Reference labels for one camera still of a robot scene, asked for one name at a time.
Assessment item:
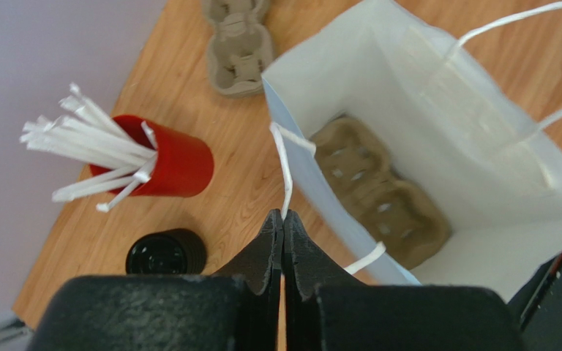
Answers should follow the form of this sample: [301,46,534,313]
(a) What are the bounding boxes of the white paper bag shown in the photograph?
[263,1,562,300]

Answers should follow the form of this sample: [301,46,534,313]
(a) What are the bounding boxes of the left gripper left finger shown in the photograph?
[29,210,283,350]

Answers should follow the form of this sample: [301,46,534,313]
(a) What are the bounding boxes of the wrapped white straws bundle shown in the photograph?
[19,83,159,213]

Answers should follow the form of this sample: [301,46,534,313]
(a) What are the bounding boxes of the stacked pulp cup carriers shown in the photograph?
[201,0,276,98]

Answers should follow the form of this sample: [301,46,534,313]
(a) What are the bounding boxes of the stack of black lids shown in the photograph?
[125,228,208,275]

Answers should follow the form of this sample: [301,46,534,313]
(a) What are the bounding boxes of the pulp cup carrier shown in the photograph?
[311,116,452,270]

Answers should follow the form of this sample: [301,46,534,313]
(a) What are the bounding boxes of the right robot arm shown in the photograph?
[508,253,562,351]

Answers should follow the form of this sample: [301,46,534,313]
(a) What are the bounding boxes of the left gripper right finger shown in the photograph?
[282,211,525,350]

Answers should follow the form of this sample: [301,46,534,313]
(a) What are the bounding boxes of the red straw cup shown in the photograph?
[114,115,214,197]

